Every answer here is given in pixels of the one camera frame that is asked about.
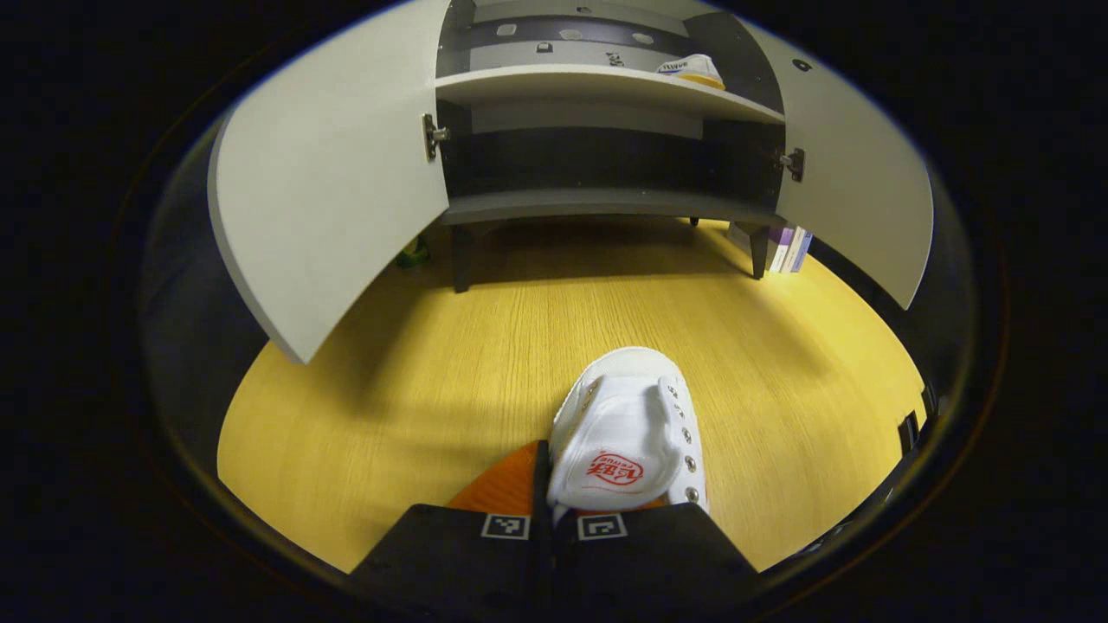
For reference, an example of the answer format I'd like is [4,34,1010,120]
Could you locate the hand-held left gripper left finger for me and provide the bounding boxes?
[351,440,555,607]

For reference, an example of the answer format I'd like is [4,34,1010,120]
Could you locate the white canvas shoe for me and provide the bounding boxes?
[545,346,711,524]
[655,54,726,91]

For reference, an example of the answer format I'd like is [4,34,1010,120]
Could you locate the white shoe cabinet door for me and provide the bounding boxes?
[208,0,453,364]
[740,19,936,311]

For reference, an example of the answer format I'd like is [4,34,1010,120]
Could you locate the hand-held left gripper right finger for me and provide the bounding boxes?
[554,493,761,607]

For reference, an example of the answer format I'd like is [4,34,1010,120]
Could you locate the white grey shoe cabinet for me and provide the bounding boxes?
[208,0,936,364]

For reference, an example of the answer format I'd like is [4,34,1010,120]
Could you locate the white cabinet shelf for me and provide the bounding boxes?
[435,63,787,125]

